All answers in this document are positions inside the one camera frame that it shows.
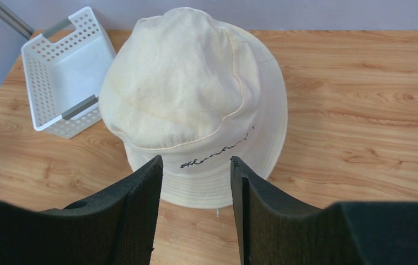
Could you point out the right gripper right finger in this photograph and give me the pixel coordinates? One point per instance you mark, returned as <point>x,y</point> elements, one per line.
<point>274,227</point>

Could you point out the beige bucket hat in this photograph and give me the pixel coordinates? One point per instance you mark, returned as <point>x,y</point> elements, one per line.
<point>196,91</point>

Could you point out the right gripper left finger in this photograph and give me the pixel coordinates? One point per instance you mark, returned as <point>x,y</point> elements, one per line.
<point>116,225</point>

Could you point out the white perforated plastic basket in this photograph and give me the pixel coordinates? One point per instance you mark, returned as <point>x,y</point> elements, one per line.
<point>64,68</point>

